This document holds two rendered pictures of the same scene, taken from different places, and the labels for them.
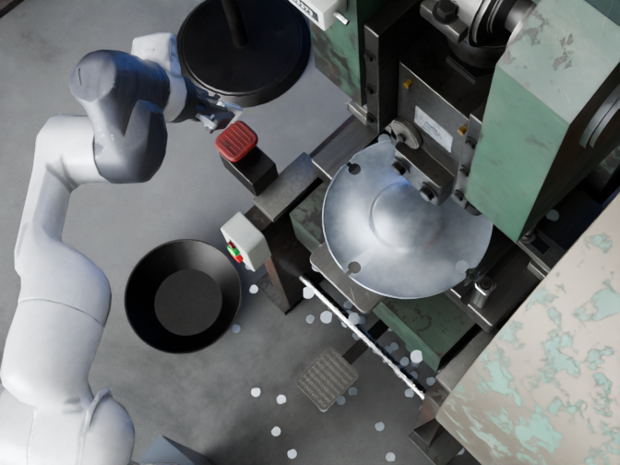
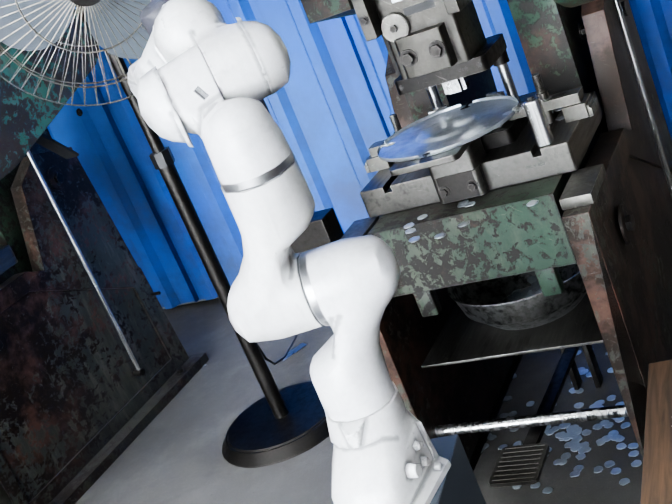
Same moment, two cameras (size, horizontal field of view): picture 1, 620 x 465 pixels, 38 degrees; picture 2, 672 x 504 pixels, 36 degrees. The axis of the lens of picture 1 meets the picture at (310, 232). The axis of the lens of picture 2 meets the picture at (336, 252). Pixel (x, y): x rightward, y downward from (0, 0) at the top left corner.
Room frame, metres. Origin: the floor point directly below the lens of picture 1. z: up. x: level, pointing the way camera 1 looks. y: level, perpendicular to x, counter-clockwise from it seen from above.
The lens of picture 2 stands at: (-1.11, 0.99, 1.28)
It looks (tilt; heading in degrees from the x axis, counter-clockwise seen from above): 18 degrees down; 333
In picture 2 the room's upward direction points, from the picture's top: 23 degrees counter-clockwise
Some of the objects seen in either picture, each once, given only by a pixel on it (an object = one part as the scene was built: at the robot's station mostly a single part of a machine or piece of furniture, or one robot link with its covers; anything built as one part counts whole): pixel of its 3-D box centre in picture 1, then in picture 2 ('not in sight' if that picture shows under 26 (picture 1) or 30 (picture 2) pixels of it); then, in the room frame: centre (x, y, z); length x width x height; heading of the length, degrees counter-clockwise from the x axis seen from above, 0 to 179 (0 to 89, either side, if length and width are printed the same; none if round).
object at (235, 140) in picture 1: (239, 148); not in sight; (0.72, 0.09, 0.72); 0.07 x 0.06 x 0.08; 122
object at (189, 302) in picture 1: (185, 298); not in sight; (0.67, 0.35, 0.04); 0.30 x 0.30 x 0.07
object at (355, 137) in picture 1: (454, 189); (482, 154); (0.56, -0.28, 0.68); 0.45 x 0.30 x 0.06; 32
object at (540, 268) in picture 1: (530, 236); (547, 97); (0.42, -0.37, 0.76); 0.17 x 0.06 x 0.10; 32
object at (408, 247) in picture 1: (407, 216); (447, 128); (0.50, -0.17, 0.78); 0.29 x 0.29 x 0.01
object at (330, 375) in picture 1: (398, 310); (547, 405); (0.49, -0.16, 0.14); 0.59 x 0.10 x 0.05; 122
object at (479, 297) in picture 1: (482, 291); (537, 120); (0.35, -0.26, 0.75); 0.03 x 0.03 x 0.10; 32
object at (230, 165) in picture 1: (253, 175); (323, 255); (0.71, 0.08, 0.62); 0.10 x 0.06 x 0.20; 32
